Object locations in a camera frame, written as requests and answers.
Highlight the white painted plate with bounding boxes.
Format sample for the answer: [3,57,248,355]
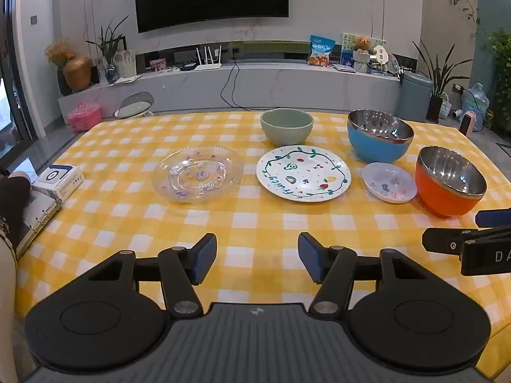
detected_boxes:
[256,145,352,201]

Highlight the grey-blue waste bin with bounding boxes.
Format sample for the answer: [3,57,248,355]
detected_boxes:
[399,71,434,119]

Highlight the green ceramic bowl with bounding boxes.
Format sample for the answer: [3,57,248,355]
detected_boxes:
[260,108,314,147]

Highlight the pink plastic case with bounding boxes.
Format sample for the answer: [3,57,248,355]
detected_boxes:
[67,102,101,132]

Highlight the brown teddy bear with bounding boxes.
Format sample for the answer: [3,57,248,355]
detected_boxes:
[353,37,374,73]

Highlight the white ring binder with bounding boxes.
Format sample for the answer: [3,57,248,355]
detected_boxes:
[16,191,65,260]

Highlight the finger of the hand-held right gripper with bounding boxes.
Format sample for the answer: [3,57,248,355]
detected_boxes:
[422,225,511,253]
[475,209,511,228]

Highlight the gold vase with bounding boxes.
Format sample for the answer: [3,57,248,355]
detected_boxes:
[63,55,92,92]

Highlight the blue water bottle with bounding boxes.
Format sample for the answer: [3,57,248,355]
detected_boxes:
[461,83,490,122]

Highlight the dried flowers in dark vase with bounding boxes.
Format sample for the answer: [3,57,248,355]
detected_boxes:
[45,40,74,96]

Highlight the clear glass plate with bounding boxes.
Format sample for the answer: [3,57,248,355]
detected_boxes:
[152,145,244,203]

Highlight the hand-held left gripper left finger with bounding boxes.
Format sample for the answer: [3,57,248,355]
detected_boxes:
[76,233,218,319]

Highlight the orange steel bowl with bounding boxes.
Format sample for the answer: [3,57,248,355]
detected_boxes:
[415,146,488,218]

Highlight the leafy green plant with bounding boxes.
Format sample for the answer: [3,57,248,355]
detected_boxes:
[485,28,511,128]

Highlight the potted plant in black pot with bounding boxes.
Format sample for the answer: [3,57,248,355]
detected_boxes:
[411,34,474,122]

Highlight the grey marble TV cabinet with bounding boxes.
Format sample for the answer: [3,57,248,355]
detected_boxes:
[58,40,402,124]

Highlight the blue steel bowl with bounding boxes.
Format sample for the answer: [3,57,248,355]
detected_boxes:
[347,109,415,164]

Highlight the green plant in blue vase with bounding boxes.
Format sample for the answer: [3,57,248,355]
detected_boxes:
[85,15,130,84]

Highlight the white cardboard box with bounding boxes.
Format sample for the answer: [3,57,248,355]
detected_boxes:
[31,165,84,202]

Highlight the yellow checked tablecloth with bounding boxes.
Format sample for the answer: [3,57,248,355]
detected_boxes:
[16,109,511,376]

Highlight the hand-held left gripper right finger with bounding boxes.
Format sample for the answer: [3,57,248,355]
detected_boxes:
[298,232,436,320]

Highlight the white router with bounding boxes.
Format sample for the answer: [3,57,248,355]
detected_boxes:
[194,46,223,71]

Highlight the black cable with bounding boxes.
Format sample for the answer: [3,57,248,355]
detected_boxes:
[221,62,256,110]

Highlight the pink heater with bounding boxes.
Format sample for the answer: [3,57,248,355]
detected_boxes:
[458,112,477,135]

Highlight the small white dish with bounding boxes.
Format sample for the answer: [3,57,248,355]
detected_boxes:
[362,162,418,204]

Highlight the green picture card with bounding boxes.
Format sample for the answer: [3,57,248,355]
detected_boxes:
[341,33,388,66]

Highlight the blue snack bag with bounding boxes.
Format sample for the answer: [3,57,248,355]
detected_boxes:
[307,35,336,67]

